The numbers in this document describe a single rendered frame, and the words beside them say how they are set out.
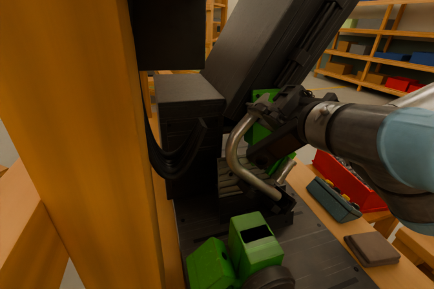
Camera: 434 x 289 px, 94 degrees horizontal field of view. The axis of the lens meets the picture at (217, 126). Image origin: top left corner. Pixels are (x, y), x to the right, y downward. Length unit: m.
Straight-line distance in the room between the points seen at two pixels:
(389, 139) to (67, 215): 0.32
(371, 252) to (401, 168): 0.47
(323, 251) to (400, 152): 0.47
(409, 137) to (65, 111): 0.29
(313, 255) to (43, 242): 0.57
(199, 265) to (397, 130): 0.28
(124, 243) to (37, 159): 0.14
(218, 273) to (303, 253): 0.38
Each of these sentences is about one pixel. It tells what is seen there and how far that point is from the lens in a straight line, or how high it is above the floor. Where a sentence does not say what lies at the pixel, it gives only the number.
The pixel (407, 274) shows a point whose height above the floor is 0.90.
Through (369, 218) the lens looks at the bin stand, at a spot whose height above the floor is 0.80.
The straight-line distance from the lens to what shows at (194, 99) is 0.54.
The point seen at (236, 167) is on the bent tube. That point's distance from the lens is 0.52.
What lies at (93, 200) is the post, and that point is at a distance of 0.24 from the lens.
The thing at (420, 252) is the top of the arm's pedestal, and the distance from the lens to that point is 0.95.
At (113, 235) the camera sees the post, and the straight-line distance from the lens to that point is 0.28.
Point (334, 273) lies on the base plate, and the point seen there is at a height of 0.90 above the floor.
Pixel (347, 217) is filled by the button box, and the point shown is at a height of 0.93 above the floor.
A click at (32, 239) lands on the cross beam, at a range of 0.24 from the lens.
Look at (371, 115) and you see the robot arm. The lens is 0.28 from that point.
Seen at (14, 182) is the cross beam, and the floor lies 1.27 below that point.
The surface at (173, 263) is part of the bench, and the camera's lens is 0.62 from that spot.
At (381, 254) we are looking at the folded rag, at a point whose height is 0.93.
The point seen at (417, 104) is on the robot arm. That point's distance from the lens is 0.46.
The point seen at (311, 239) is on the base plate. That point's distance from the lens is 0.69.
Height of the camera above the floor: 1.42
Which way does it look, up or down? 27 degrees down
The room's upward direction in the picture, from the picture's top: 3 degrees clockwise
